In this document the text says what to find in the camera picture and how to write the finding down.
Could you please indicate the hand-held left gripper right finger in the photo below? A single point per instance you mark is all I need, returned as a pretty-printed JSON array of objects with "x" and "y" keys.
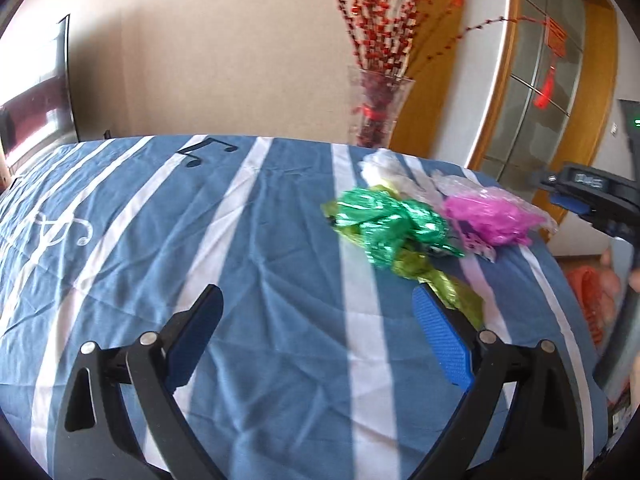
[{"x": 442, "y": 335}]

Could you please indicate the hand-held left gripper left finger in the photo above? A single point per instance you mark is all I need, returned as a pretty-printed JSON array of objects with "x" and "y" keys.
[{"x": 192, "y": 340}]

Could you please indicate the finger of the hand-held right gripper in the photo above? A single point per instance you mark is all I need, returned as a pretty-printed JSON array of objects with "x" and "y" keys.
[
  {"x": 570, "y": 204},
  {"x": 549, "y": 180}
]

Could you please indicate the yellow-green plastic bag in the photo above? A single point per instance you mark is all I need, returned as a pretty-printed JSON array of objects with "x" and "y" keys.
[{"x": 440, "y": 285}]

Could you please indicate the pink plastic bag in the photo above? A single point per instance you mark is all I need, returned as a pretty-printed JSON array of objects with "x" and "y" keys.
[{"x": 500, "y": 195}]

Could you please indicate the magenta plastic bag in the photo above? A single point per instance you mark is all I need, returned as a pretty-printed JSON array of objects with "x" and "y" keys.
[{"x": 490, "y": 217}]

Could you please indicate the red lined waste basket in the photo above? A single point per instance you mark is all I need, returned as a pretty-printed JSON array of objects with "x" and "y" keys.
[{"x": 592, "y": 300}]

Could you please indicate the shiny green plastic bag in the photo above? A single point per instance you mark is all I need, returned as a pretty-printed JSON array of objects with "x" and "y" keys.
[{"x": 385, "y": 220}]

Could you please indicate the translucent white plastic bag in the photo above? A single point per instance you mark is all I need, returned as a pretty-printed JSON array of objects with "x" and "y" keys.
[{"x": 390, "y": 175}]

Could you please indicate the person's right hand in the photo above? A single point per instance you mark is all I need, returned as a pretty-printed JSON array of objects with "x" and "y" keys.
[{"x": 606, "y": 258}]

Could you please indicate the frosted glass panel door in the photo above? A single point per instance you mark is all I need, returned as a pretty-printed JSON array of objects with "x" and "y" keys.
[{"x": 540, "y": 90}]

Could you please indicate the blue white striped tablecloth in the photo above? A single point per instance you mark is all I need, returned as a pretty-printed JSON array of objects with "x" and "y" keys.
[{"x": 225, "y": 240}]

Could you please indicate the red tasselled hanging ornament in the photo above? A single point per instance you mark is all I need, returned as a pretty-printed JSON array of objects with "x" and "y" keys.
[{"x": 552, "y": 60}]

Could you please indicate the glass vase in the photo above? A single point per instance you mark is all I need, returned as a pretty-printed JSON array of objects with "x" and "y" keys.
[{"x": 377, "y": 105}]

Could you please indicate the red berry branches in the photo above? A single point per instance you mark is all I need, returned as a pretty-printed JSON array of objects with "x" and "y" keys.
[{"x": 385, "y": 15}]

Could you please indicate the black television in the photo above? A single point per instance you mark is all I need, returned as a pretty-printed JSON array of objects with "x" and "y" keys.
[{"x": 45, "y": 90}]

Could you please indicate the wooden door frame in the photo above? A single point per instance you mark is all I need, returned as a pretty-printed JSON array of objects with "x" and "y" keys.
[{"x": 595, "y": 85}]

